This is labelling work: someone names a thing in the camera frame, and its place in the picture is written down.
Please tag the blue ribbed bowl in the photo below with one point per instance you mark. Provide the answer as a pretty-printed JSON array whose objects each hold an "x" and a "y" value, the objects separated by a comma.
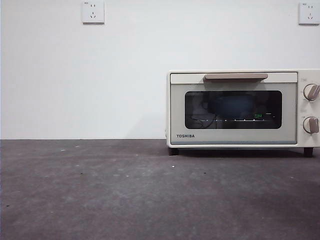
[{"x": 231, "y": 106}]

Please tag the cream Toshiba toaster oven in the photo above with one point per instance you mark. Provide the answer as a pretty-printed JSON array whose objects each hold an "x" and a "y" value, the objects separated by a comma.
[{"x": 300, "y": 107}]

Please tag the cream and beige oven knob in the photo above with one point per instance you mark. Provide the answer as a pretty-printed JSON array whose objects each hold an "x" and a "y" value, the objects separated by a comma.
[
  {"x": 310, "y": 92},
  {"x": 310, "y": 125}
]

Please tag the white wall socket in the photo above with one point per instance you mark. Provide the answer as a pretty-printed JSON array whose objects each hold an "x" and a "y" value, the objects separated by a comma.
[
  {"x": 309, "y": 13},
  {"x": 93, "y": 12}
]

